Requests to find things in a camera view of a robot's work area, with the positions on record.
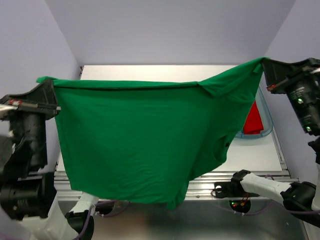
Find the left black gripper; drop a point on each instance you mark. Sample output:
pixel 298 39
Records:
pixel 43 94

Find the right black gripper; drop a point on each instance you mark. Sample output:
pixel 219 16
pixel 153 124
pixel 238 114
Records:
pixel 280 74

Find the green t shirt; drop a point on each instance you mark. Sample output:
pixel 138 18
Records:
pixel 144 141

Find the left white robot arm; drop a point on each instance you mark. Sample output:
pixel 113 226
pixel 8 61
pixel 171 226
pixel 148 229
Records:
pixel 26 195

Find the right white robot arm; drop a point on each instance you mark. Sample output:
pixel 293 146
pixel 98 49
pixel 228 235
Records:
pixel 301 199

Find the translucent blue plastic bin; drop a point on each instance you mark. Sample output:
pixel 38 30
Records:
pixel 265 117

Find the red t shirt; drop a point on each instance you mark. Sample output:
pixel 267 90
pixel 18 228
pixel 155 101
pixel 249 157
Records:
pixel 253 124

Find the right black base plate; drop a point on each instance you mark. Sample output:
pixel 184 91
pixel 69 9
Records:
pixel 228 189

